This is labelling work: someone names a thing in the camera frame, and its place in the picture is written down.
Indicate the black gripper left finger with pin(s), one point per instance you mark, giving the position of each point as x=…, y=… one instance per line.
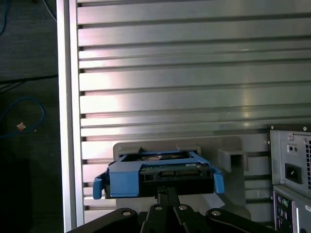
x=155, y=218

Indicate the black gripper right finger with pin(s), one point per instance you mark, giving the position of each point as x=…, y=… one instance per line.
x=184, y=218

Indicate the hard disk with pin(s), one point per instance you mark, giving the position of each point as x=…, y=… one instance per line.
x=124, y=179

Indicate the grey parts rack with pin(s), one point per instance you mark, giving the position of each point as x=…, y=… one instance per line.
x=233, y=148

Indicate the black PC case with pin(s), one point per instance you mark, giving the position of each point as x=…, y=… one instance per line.
x=275, y=157

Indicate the silver power supply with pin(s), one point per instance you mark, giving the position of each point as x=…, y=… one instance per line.
x=295, y=155

